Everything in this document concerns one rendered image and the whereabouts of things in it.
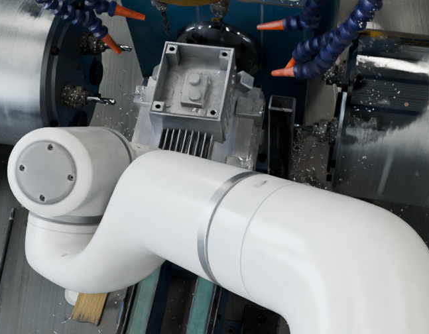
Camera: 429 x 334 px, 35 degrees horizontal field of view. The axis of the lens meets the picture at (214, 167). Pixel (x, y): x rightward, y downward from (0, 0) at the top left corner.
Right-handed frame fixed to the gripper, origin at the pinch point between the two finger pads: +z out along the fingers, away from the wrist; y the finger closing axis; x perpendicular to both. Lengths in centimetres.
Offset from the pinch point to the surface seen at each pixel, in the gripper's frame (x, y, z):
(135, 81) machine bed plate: 11.3, -13.6, 41.5
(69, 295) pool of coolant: -27.3, -14.0, 18.8
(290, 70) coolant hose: 14.0, 19.4, -5.1
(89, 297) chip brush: -26.8, -10.4, 18.5
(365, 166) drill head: 2.9, 30.9, 3.0
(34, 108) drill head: 4.5, -16.7, 1.9
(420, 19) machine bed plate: 32, 41, 53
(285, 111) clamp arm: 8.7, 19.9, -11.7
